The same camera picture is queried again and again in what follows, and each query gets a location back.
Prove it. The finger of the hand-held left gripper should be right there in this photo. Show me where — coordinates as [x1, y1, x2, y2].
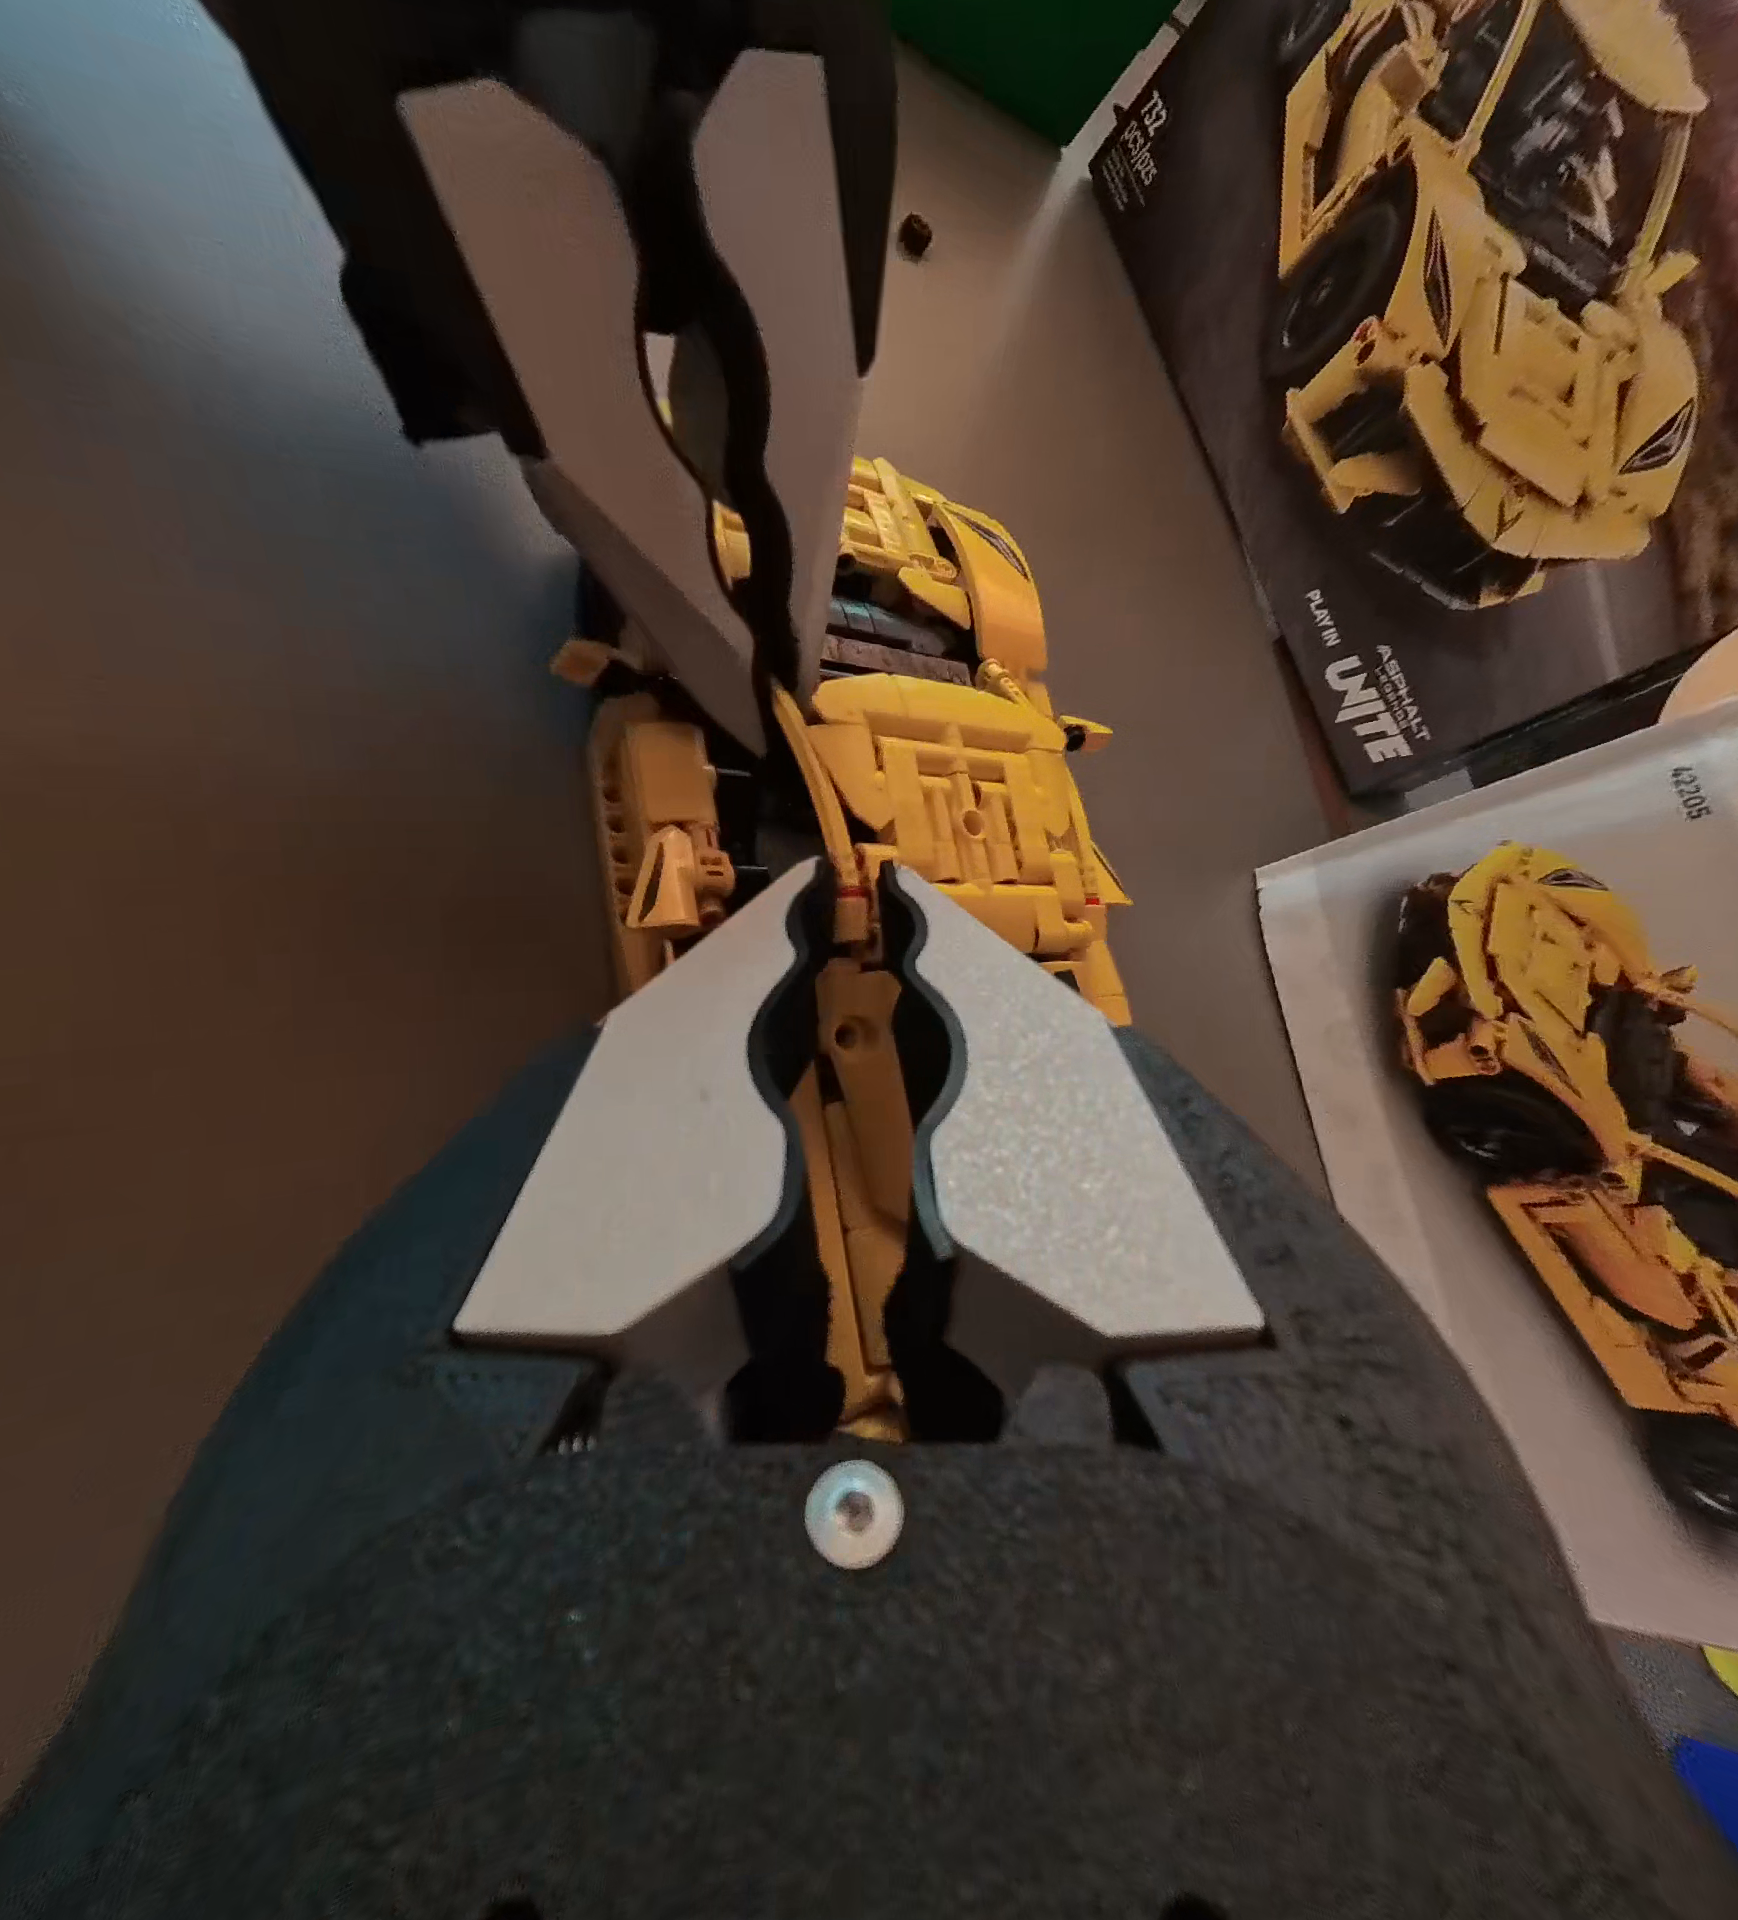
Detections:
[392, 74, 800, 760]
[666, 49, 874, 709]

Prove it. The white car instruction booklet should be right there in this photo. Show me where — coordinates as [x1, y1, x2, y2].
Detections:
[1254, 682, 1738, 1675]

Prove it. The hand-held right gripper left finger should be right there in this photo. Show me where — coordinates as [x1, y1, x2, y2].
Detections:
[453, 855, 833, 1402]

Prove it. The green plastic bin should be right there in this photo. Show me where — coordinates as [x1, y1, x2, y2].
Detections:
[890, 0, 1201, 144]

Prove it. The dark car set box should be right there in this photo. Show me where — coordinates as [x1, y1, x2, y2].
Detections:
[1064, 0, 1738, 798]

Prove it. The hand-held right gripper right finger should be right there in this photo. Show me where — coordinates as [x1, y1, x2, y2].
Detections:
[876, 858, 1269, 1445]

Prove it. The yellow toy brick car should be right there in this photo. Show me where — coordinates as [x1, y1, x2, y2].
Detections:
[551, 456, 1133, 1442]

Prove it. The grey desk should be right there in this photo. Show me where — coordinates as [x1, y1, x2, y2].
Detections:
[0, 0, 1712, 1920]

